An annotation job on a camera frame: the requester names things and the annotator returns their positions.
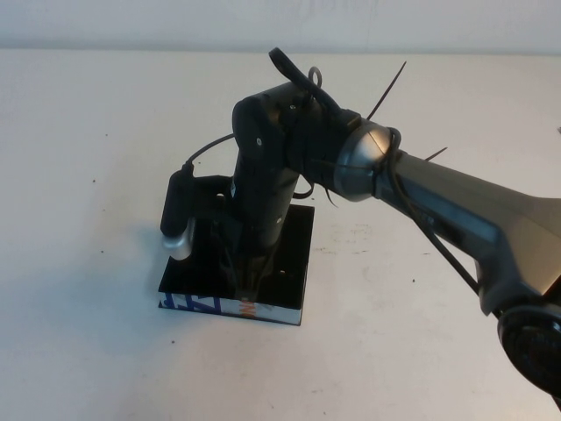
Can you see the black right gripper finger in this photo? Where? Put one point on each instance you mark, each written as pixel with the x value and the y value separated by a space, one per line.
pixel 232 276
pixel 256 276

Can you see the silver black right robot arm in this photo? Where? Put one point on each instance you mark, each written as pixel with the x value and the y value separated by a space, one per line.
pixel 456 206

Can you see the black glasses case printed side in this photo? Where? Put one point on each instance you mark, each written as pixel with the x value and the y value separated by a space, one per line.
pixel 298 245

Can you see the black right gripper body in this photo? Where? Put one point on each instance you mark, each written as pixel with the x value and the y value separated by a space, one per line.
pixel 258 215

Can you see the black right camera mount bracket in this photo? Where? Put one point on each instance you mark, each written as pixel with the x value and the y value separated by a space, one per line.
pixel 212 193

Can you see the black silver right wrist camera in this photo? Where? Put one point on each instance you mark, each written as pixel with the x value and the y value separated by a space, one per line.
pixel 175 210

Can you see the black zip tie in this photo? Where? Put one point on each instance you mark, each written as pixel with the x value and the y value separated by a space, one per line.
pixel 388 92
pixel 436 153
pixel 328 193

